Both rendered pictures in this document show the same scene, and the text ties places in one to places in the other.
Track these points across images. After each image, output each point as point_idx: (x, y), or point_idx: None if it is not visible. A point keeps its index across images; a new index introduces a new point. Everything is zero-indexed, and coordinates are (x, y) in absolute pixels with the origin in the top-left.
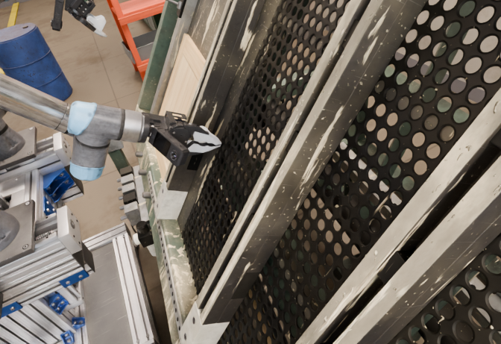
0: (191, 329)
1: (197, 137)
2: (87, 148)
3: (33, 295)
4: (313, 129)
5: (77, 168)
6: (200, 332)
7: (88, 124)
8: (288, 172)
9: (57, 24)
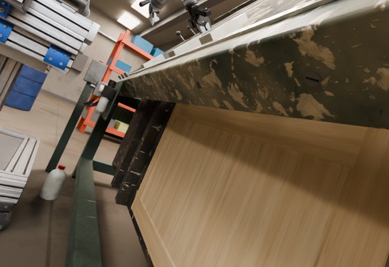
0: (186, 42)
1: (207, 25)
2: None
3: (22, 43)
4: None
5: None
6: (195, 39)
7: None
8: None
9: (143, 3)
